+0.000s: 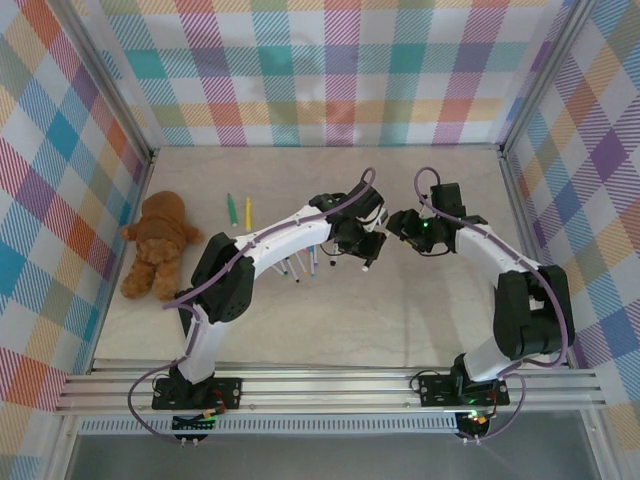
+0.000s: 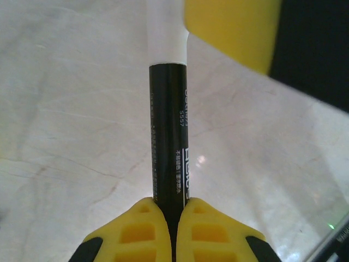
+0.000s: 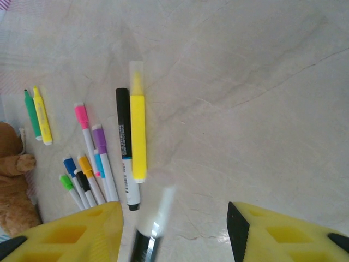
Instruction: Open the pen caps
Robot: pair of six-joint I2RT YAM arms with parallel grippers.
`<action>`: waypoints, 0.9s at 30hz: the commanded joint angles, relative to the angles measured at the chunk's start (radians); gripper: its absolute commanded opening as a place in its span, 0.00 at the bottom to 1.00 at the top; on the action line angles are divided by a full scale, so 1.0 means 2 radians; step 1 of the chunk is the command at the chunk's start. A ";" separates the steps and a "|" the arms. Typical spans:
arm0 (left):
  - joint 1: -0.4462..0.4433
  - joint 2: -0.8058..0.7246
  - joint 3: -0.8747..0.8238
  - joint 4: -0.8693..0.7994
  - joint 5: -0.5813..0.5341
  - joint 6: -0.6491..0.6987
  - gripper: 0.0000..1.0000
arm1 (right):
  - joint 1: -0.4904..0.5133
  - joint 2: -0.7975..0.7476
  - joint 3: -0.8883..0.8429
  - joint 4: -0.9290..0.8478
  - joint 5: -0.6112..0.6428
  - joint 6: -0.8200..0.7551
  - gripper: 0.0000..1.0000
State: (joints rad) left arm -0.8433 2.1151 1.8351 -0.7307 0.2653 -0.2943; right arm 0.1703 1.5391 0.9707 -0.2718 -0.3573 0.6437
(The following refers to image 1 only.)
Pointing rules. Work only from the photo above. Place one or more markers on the thin purple cap marker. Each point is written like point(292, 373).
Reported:
point(317, 256)

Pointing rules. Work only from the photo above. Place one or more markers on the yellow marker pen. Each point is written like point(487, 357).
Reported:
point(248, 215)

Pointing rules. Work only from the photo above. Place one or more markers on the thick green marker pen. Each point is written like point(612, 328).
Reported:
point(232, 210)

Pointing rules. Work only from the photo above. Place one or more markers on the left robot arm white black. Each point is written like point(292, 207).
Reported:
point(280, 240)

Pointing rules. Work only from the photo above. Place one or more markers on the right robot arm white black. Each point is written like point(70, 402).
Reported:
point(490, 245)

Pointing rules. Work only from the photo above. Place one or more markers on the thin light blue cap marker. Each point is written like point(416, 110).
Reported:
point(314, 266)

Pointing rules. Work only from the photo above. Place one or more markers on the thin orange cap marker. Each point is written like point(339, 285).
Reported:
point(303, 267)

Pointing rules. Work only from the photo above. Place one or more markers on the thin black cap marker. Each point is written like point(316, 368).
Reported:
point(295, 274)

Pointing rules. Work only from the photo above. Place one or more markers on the thin green cap marker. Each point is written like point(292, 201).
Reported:
point(281, 271)

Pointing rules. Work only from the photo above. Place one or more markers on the brown teddy bear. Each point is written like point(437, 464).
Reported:
point(160, 235)

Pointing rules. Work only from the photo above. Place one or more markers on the small black controller board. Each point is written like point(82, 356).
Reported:
point(475, 422)
point(192, 425)

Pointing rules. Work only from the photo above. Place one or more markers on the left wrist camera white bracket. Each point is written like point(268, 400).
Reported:
point(378, 220)

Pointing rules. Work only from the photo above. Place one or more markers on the thin aluminium table edge rail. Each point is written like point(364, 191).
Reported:
point(325, 146)

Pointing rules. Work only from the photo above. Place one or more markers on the aluminium mounting rail beam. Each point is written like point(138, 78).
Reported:
point(325, 390)

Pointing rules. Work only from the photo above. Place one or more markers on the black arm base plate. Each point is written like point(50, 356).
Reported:
point(230, 392)
point(435, 390)

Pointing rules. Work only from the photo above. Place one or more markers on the aluminium frame post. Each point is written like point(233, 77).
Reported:
point(542, 75)
point(106, 75)

